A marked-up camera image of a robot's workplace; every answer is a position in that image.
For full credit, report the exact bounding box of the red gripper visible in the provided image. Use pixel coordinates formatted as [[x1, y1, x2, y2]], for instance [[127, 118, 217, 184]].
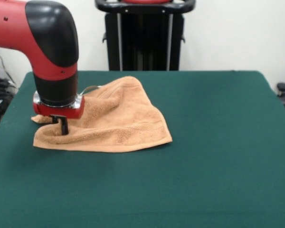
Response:
[[32, 91, 86, 136]]

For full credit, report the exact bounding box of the tan terry towel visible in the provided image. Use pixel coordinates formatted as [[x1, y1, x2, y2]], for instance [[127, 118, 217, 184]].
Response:
[[30, 76, 173, 153]]

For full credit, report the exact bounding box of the dark green table cloth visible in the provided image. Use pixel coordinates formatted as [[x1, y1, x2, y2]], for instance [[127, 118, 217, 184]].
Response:
[[0, 70, 285, 228]]

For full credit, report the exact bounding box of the black cable bundle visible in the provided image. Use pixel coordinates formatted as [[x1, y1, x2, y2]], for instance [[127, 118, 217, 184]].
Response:
[[0, 77, 19, 105]]

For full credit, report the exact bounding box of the grey cable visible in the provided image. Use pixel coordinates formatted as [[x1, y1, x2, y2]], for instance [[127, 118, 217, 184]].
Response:
[[0, 46, 16, 85]]

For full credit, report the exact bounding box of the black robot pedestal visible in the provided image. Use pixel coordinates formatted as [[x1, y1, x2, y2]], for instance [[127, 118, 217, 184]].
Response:
[[95, 0, 197, 71]]

